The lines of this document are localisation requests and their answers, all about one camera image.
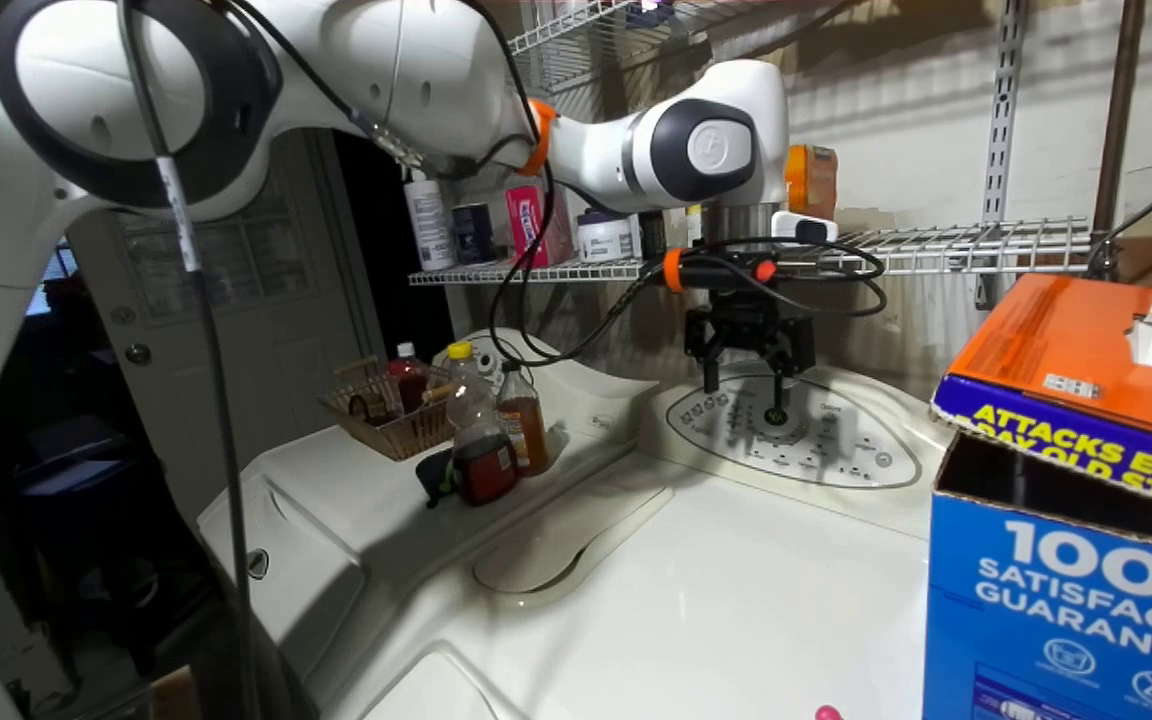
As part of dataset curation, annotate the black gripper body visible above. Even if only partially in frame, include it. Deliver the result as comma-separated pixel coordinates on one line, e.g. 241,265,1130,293
681,278,818,381

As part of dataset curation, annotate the oval washer control panel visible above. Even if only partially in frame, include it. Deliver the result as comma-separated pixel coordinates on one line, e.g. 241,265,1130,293
664,370,926,492

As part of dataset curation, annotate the black small container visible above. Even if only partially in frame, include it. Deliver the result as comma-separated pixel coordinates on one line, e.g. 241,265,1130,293
637,210,670,265

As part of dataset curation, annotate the orange Kirkland box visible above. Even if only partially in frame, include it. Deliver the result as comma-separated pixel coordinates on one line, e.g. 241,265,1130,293
779,138,844,224

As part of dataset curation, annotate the white jar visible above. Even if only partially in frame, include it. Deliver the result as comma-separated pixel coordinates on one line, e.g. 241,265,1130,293
570,207,642,268

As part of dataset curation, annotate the amber glass bottle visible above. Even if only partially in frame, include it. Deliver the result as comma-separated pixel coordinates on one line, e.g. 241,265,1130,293
493,354,554,479

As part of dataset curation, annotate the white washing machine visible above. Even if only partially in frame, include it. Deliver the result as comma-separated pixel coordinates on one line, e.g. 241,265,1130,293
308,354,960,720

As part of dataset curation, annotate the pink box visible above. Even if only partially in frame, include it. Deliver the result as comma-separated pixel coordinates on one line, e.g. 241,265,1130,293
502,179,577,277

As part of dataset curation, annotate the yellow cap plastic bottle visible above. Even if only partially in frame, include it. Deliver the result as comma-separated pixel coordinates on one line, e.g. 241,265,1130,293
431,334,523,509

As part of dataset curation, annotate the dark small jar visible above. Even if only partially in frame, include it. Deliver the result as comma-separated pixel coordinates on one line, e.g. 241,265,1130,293
447,200,501,268

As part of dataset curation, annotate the black small cup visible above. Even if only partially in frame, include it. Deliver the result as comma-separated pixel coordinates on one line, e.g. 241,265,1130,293
413,446,463,510

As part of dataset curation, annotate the white spray bottle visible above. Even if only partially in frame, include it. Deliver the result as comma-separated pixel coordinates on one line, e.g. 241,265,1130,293
400,169,458,277

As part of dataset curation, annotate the brown wicker basket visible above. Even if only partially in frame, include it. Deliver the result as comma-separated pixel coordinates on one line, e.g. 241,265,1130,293
321,354,463,462

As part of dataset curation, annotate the blue orange detergent box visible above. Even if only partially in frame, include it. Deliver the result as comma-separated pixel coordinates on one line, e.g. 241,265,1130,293
918,271,1152,720

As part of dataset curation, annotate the white dryer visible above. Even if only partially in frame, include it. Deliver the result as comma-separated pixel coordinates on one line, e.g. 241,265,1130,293
190,322,666,720

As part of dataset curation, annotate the brown vertical pole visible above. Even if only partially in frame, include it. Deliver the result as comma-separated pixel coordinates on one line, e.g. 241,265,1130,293
1082,0,1152,278

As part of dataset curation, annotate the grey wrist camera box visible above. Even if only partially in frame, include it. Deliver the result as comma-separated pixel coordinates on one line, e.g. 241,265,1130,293
767,207,849,251

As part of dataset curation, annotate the white wire shelf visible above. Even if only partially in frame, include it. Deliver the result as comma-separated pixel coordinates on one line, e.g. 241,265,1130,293
501,0,640,62
402,217,1105,293

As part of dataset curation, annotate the white slotted shelf rail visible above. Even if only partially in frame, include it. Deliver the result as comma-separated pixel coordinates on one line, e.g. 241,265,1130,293
976,0,1035,310

